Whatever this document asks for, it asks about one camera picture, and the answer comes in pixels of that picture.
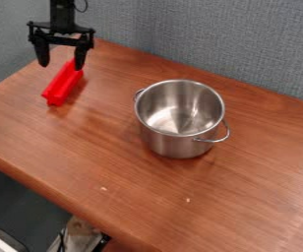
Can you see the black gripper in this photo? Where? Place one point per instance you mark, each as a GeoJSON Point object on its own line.
{"type": "Point", "coordinates": [45, 34]}

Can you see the wooden table leg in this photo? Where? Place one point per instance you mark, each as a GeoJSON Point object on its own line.
{"type": "Point", "coordinates": [78, 237]}

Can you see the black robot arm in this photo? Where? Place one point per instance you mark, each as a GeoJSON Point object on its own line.
{"type": "Point", "coordinates": [62, 14]}

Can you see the red plastic block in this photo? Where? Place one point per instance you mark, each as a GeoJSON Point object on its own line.
{"type": "Point", "coordinates": [62, 84]}

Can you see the stainless steel pot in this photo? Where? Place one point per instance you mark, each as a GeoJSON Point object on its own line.
{"type": "Point", "coordinates": [181, 117]}

